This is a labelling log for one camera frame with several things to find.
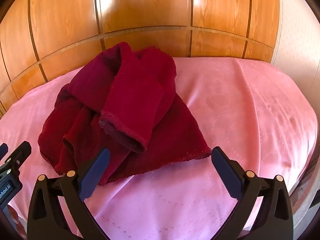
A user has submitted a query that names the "pink bed sheet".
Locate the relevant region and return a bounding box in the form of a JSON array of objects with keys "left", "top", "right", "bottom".
[{"left": 1, "top": 58, "right": 318, "bottom": 239}]

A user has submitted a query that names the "dark red knit sweater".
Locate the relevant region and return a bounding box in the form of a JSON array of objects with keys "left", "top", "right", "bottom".
[{"left": 38, "top": 42, "right": 211, "bottom": 185}]

